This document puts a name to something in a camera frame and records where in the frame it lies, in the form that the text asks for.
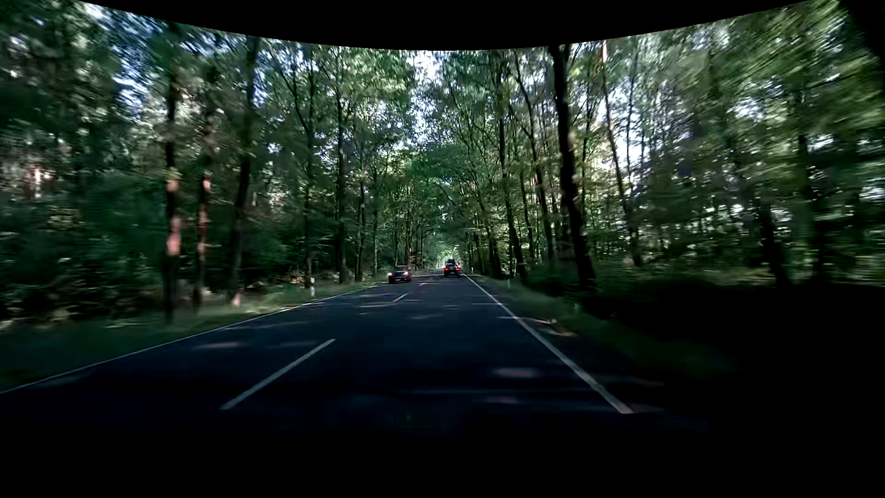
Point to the grass verge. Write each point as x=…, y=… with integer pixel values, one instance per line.
x=104, y=339
x=622, y=339

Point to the dark oncoming car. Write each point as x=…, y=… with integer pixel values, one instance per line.
x=399, y=274

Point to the road markings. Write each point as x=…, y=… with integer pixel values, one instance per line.
x=561, y=358

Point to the dark asphalt road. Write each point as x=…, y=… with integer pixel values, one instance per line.
x=428, y=346

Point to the wood of tall trees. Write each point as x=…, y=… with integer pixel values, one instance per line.
x=657, y=159
x=207, y=173

